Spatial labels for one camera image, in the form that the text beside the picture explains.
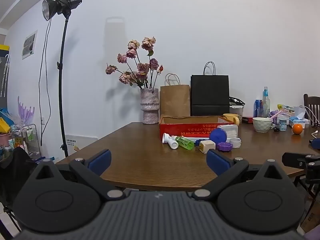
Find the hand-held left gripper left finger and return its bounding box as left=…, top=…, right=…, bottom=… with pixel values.
left=26, top=149, right=125, bottom=201

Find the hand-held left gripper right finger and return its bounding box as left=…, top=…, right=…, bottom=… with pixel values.
left=191, top=149, right=292, bottom=202

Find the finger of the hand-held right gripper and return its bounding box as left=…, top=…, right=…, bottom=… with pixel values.
left=282, top=152, right=320, bottom=181

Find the purple screw lid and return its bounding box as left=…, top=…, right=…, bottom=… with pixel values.
left=216, top=142, right=233, bottom=152

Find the white charger plug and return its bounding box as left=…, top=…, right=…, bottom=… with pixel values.
left=195, top=140, right=216, bottom=154

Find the blue round lid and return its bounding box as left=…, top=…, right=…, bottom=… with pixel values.
left=209, top=128, right=227, bottom=143

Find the white rectangular plastic container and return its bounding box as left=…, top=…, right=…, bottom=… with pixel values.
left=216, top=124, right=239, bottom=138

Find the green plastic bottle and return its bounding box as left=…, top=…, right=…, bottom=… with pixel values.
left=175, top=135, right=195, bottom=150

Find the red cardboard box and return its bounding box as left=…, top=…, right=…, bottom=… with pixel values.
left=159, top=115, right=235, bottom=140

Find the white spray bottle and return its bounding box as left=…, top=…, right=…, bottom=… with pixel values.
left=162, top=133, right=179, bottom=150

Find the white calendar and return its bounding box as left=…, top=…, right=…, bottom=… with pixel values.
left=64, top=134, right=98, bottom=157

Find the white blue tissue pack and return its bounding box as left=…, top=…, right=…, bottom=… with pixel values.
left=292, top=106, right=310, bottom=125

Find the white ceramic bowl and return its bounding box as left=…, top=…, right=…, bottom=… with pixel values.
left=252, top=117, right=273, bottom=133

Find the yellow mug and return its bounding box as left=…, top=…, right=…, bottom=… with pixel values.
left=222, top=113, right=240, bottom=126

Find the pink spoon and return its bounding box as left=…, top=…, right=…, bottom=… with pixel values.
left=268, top=109, right=288, bottom=119

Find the purple plastic bag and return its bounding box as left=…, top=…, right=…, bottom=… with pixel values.
left=269, top=110, right=290, bottom=125

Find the clear food container black lid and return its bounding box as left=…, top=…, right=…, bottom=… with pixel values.
left=229, top=96, right=246, bottom=124

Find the dark wooden chair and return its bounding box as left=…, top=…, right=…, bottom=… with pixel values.
left=303, top=94, right=320, bottom=127

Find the clear glass bottle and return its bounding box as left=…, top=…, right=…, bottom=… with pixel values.
left=261, top=86, right=271, bottom=118

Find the brown cardboard carton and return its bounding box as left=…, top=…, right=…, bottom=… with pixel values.
left=300, top=205, right=320, bottom=233

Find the blue drink can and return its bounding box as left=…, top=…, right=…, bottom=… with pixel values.
left=253, top=99, right=263, bottom=117

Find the black paper bag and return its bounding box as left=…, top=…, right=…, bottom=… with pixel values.
left=190, top=61, right=230, bottom=117

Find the pink mottled ceramic vase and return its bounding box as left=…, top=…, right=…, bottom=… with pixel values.
left=139, top=88, right=160, bottom=125

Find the brown paper bag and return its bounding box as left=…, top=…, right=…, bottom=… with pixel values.
left=160, top=73, right=191, bottom=117

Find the black light stand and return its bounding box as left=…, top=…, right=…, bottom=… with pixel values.
left=57, top=11, right=70, bottom=158

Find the pink bucket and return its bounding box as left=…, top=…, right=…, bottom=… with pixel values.
left=0, top=132, right=13, bottom=147

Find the yellow bag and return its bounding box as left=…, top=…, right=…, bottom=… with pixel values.
left=0, top=116, right=12, bottom=134

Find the dried pink rose bouquet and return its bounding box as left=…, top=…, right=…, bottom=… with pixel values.
left=105, top=36, right=164, bottom=89

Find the black tripod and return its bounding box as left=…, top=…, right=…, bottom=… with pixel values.
left=0, top=200, right=23, bottom=240

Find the black studio light head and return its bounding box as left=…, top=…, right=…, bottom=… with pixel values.
left=42, top=0, right=83, bottom=21

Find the purple flower wall decoration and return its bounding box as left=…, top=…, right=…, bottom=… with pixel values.
left=17, top=95, right=35, bottom=125

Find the black light cable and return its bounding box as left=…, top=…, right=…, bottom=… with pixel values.
left=38, top=19, right=53, bottom=140

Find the wall poster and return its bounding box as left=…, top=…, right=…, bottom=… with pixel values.
left=21, top=30, right=38, bottom=60

